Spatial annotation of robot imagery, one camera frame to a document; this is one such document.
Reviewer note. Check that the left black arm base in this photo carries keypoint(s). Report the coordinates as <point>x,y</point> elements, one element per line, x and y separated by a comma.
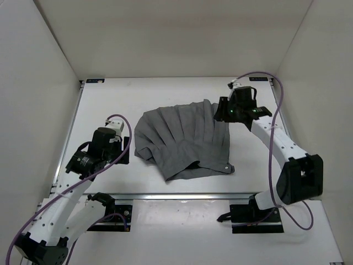
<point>117,217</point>

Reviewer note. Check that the corner label sticker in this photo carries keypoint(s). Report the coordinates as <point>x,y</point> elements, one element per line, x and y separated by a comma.
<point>95,80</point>
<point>258,79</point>

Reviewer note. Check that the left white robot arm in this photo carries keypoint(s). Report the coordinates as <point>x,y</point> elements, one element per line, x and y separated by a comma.
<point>56,229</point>

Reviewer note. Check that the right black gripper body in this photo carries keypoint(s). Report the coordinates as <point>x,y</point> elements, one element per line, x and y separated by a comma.
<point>234,110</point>

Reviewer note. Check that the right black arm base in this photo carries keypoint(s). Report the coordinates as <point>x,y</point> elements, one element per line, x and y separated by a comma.
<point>249,219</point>

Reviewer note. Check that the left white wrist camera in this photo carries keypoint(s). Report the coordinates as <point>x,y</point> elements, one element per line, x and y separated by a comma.
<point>115,124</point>

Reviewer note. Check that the aluminium table front rail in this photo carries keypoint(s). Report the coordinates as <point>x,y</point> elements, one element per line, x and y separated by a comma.
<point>181,196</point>

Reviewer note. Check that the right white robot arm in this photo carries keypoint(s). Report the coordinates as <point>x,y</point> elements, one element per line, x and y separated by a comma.
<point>301,176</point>

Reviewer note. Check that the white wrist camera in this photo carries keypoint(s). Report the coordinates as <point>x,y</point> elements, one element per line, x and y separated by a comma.
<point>234,84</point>
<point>115,124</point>

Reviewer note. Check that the grey pleated skirt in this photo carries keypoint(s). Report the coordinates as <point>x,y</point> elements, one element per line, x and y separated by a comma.
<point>184,141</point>

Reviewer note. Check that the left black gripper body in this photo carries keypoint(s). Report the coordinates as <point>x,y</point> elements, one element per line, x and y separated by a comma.
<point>115,150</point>

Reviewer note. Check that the right corner label sticker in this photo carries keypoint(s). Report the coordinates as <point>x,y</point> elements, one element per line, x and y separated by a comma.
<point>258,79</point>

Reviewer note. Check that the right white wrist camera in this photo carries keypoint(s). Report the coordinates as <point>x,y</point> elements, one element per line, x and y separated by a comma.
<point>234,84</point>

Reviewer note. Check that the left corner label sticker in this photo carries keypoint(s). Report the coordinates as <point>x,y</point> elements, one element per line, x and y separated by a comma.
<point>95,80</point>

